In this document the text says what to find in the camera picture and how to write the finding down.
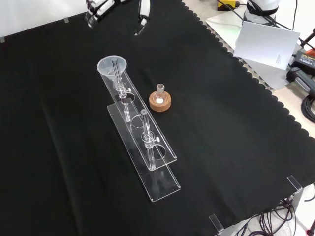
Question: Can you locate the cork ring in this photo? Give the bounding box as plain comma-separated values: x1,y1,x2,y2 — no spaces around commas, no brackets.
149,90,172,113

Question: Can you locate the clear acrylic funnel stand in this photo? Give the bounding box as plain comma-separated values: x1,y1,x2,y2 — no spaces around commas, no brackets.
98,56,182,204

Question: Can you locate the black tripod leg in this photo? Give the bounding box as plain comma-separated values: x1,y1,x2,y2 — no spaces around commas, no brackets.
298,26,315,50

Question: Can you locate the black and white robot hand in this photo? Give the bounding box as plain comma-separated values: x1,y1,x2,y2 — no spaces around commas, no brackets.
84,0,152,37

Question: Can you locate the black and orange power unit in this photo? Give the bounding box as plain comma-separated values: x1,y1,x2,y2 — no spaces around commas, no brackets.
293,48,315,71

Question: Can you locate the black bench cloth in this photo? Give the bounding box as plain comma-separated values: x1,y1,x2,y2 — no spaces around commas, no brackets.
0,0,315,236

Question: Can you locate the black handheld device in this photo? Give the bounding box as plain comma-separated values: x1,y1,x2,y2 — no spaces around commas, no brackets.
286,66,315,96

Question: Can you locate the bundle of floor cables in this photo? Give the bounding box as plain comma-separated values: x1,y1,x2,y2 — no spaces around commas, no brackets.
236,195,315,236

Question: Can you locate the black stop button cable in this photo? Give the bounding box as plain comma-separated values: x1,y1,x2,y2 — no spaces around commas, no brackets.
220,1,295,32

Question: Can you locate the yellow stop button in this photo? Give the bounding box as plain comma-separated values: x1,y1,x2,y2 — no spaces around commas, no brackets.
216,0,241,11

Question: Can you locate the small round-bottom glass flask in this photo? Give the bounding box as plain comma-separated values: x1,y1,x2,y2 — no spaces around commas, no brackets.
152,83,168,104

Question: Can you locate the pale board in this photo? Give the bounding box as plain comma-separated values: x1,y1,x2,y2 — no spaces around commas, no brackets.
233,21,301,71

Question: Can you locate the clear plastic funnel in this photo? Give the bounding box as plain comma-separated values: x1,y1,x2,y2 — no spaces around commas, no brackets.
96,55,127,87

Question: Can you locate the coiled black cable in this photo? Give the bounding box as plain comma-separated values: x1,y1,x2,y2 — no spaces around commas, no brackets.
301,94,315,123

